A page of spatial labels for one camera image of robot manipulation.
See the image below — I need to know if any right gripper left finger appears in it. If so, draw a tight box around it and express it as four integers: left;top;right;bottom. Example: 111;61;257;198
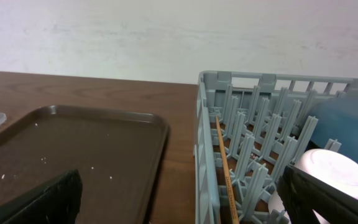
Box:
0;169;83;224

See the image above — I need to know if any grey dishwasher rack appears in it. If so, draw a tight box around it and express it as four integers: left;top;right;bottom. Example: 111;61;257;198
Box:
193;71;358;223

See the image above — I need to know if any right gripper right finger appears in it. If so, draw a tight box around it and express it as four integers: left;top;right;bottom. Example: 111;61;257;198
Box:
277;165;358;224

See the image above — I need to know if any wooden chopstick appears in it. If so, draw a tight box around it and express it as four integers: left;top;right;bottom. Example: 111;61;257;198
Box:
215;115;239;224

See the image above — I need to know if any dark blue plate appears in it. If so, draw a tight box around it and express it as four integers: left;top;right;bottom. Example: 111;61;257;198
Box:
308;98;358;163

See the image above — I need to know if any brown serving tray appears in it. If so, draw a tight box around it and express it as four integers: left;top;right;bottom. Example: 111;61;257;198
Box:
0;105;169;223

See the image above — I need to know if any pink plastic cup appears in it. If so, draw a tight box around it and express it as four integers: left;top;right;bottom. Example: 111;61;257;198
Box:
267;148;358;224

